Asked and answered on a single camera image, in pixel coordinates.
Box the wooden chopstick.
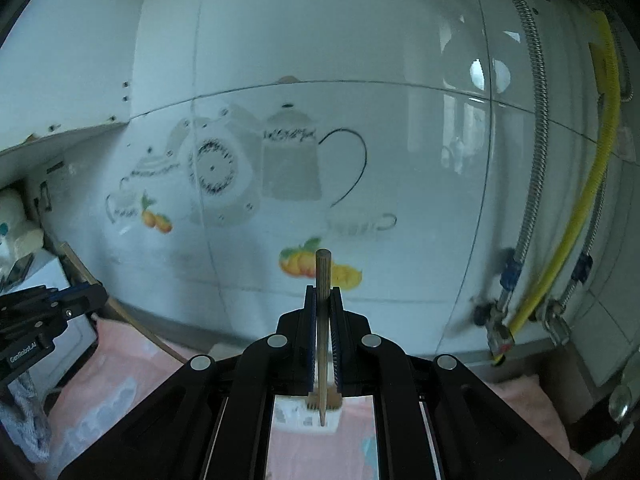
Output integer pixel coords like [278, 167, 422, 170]
[316, 248, 332, 427]
[60, 242, 188, 364]

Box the white cutting board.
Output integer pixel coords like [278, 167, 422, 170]
[1, 249, 106, 400]

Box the white plastic utensil holder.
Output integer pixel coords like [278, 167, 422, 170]
[272, 396, 342, 436]

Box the pink towel with blue pattern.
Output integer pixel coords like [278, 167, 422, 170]
[39, 318, 591, 479]

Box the water valve with red cap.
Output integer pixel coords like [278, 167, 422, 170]
[473, 302, 514, 362]

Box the spray bottle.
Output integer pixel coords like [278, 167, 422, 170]
[584, 426, 634, 476]

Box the metal water valve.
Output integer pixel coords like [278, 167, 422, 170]
[537, 299, 570, 347]

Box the white wall cabinet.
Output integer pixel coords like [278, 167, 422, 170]
[1, 0, 143, 148]

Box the yellow gas hose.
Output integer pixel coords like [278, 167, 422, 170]
[491, 8, 623, 366]

